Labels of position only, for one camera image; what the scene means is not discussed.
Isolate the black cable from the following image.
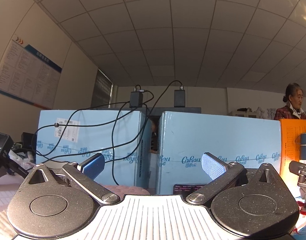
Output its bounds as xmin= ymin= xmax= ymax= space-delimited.
xmin=34 ymin=89 xmax=155 ymax=165
xmin=112 ymin=80 xmax=183 ymax=187

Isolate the white and blue wall poster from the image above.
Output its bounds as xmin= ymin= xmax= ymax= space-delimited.
xmin=0 ymin=33 xmax=63 ymax=110

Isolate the dark wall board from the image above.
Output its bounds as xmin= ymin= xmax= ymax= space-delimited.
xmin=90 ymin=68 xmax=114 ymax=108

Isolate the light blue carton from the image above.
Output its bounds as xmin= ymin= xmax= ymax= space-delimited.
xmin=35 ymin=109 xmax=153 ymax=189
xmin=155 ymin=111 xmax=282 ymax=195

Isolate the black power adapter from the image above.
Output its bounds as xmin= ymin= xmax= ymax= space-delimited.
xmin=130 ymin=85 xmax=145 ymax=108
xmin=174 ymin=84 xmax=186 ymax=108

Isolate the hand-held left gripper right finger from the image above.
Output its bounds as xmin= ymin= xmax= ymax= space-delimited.
xmin=186 ymin=152 xmax=291 ymax=205

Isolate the beige background cabinet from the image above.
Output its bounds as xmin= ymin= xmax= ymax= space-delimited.
xmin=229 ymin=108 xmax=265 ymax=119

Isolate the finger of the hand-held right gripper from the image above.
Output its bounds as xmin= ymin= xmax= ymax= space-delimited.
xmin=289 ymin=160 xmax=306 ymax=177

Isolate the white plastic bag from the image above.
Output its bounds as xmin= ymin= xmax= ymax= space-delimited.
xmin=10 ymin=150 xmax=37 ymax=173

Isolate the orange box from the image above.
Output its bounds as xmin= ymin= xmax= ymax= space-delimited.
xmin=279 ymin=119 xmax=306 ymax=178

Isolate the pink cloth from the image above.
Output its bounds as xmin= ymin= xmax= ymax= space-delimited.
xmin=103 ymin=184 xmax=150 ymax=196

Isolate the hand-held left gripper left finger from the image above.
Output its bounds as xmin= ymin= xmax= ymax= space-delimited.
xmin=19 ymin=153 xmax=120 ymax=205

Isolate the black device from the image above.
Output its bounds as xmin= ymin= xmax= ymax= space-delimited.
xmin=0 ymin=131 xmax=31 ymax=183

